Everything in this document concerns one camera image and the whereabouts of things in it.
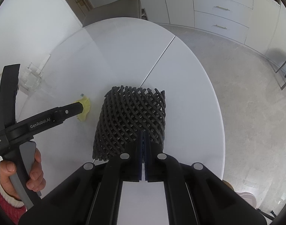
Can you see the grey chair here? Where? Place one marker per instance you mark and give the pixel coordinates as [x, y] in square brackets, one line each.
[114, 10]

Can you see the white drawer cabinet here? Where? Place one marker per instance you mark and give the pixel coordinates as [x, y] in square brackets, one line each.
[221, 11]

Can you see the person's left forearm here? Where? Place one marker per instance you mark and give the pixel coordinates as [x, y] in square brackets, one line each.
[4, 204]

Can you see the yellow paper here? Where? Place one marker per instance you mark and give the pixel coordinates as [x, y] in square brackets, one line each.
[85, 109]

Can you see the pink plastic bucket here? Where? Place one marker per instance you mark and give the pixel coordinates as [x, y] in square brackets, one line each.
[247, 199]

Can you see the person's left hand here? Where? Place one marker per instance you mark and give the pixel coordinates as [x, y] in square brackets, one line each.
[34, 166]

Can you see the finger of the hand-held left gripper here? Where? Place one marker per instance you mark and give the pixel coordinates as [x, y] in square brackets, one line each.
[68, 112]

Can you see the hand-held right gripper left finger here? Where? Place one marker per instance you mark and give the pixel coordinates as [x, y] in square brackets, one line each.
[110, 187]

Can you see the clear acrylic holder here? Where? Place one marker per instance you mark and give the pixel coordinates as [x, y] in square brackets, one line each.
[31, 76]

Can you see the brown round mat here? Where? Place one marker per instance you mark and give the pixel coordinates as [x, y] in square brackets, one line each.
[228, 184]

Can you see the black foam net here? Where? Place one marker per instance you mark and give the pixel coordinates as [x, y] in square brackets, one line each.
[133, 121]

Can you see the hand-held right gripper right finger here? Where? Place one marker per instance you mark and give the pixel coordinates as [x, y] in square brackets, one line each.
[180, 187]

